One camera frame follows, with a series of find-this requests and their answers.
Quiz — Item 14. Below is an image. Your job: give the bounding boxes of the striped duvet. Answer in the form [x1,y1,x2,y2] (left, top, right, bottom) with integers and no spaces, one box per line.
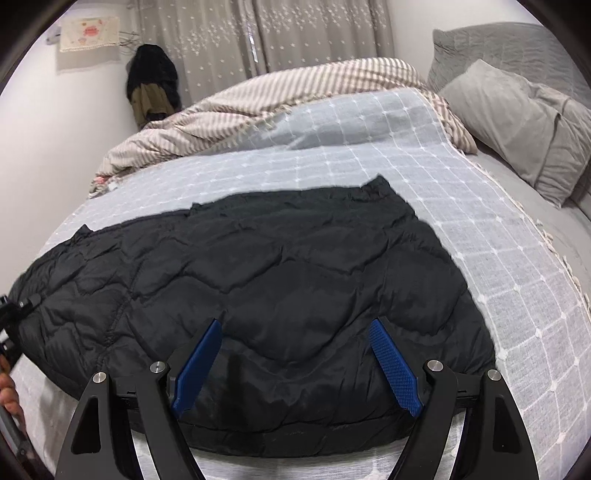
[87,57,479,199]

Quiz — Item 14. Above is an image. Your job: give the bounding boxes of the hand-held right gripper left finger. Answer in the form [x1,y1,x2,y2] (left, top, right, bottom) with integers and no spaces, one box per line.
[55,316,225,480]

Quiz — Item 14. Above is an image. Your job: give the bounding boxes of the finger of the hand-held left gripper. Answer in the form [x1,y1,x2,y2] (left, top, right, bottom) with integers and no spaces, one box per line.
[0,294,40,371]

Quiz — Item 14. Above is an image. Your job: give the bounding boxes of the blue-grey checked blanket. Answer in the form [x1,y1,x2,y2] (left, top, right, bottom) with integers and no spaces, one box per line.
[18,87,591,480]

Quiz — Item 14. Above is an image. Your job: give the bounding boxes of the grey smooth pillow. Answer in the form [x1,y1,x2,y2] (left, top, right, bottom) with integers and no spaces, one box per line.
[438,59,591,209]

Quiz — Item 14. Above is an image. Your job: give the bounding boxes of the grey dotted curtain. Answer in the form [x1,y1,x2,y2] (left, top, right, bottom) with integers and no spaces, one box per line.
[126,0,397,112]

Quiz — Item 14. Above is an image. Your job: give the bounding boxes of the grey bed sheet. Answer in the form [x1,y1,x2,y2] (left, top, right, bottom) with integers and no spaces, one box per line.
[475,150,591,307]

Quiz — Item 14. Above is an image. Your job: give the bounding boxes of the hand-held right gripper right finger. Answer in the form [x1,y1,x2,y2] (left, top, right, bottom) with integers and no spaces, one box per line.
[368,318,539,480]

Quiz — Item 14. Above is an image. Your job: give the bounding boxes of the grey quilted pillow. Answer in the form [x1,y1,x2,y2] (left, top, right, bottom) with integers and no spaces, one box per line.
[427,22,588,121]

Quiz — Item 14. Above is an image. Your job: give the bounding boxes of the person's left hand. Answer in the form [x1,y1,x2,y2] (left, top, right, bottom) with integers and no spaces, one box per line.
[0,372,24,428]

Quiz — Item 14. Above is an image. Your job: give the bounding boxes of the black quilted jacket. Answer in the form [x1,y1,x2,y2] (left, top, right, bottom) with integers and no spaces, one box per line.
[7,173,498,451]

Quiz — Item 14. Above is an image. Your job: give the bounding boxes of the white wall cloth pink print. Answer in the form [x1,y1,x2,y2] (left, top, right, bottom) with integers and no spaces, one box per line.
[56,12,124,54]

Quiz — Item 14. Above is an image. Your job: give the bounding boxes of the dark hanging clothes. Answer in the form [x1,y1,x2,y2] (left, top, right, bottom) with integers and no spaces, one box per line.
[126,43,182,131]

